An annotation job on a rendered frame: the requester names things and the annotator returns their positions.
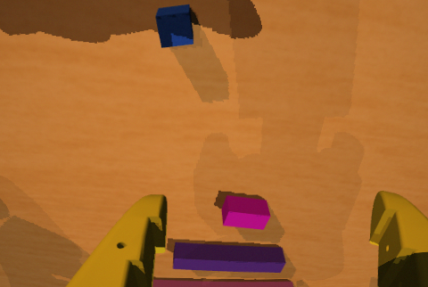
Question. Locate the magenta rod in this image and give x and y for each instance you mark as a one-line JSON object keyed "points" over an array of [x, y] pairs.
{"points": [[245, 212]]}

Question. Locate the pink rod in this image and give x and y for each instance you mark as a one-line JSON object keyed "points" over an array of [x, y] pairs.
{"points": [[170, 283]]}

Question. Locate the purple rod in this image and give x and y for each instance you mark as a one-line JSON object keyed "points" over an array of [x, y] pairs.
{"points": [[230, 258]]}

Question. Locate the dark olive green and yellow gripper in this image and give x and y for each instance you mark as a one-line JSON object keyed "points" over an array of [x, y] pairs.
{"points": [[125, 257]]}

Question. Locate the dark blue cube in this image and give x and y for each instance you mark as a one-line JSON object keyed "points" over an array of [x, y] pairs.
{"points": [[175, 25]]}

